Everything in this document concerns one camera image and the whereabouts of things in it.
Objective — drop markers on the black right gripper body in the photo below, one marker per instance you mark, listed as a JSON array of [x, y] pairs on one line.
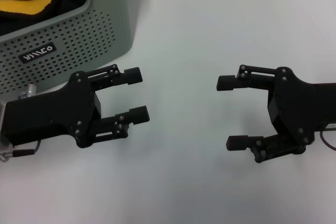
[[302, 106]]

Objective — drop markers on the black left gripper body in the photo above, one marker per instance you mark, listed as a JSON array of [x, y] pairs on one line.
[[52, 113]]

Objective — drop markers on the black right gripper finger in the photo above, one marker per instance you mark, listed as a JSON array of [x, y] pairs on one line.
[[227, 82], [236, 142]]

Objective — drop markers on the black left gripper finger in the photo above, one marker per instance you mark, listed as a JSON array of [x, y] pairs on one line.
[[132, 75], [137, 115]]

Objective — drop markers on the grey perforated plastic storage box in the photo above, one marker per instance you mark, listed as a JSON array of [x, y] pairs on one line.
[[78, 32]]

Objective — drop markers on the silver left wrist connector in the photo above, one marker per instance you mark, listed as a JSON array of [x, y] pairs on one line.
[[27, 91]]

